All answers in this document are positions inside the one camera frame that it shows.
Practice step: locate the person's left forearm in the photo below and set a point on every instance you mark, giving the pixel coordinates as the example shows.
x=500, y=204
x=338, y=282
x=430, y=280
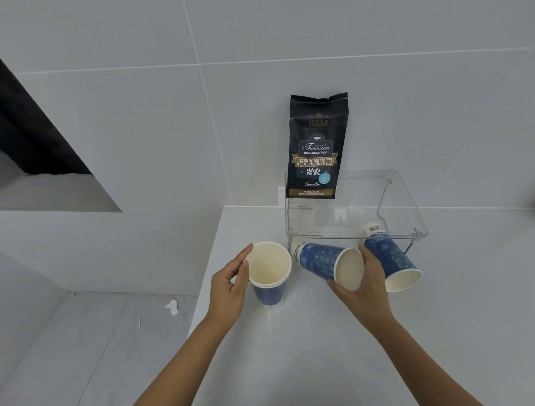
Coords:
x=188, y=364

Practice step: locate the white wall socket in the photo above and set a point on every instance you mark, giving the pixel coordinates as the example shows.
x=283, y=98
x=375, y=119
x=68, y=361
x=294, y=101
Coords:
x=341, y=215
x=282, y=196

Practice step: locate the blue paper cup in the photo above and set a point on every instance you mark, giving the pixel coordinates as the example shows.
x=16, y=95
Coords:
x=271, y=295
x=319, y=259
x=395, y=257
x=269, y=261

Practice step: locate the person's right thumb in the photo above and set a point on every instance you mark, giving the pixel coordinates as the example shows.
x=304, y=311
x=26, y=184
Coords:
x=339, y=290

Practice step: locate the crumpled white paper scrap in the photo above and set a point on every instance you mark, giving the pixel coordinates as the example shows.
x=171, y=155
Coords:
x=172, y=307

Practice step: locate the person's right forearm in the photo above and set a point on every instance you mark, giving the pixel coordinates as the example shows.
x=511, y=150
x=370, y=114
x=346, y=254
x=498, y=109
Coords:
x=422, y=364

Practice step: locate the person's right hand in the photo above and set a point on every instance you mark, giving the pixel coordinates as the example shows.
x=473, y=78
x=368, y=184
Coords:
x=372, y=297

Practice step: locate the person's left hand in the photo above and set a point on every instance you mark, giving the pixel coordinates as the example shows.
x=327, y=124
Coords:
x=223, y=288

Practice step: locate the clear acrylic storage box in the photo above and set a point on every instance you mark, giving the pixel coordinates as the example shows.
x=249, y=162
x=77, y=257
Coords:
x=401, y=200

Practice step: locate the person's left thumb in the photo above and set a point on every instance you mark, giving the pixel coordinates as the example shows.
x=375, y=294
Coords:
x=241, y=278

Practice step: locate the black coffee bean bag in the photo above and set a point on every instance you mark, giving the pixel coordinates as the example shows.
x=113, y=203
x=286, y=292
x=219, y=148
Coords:
x=317, y=146

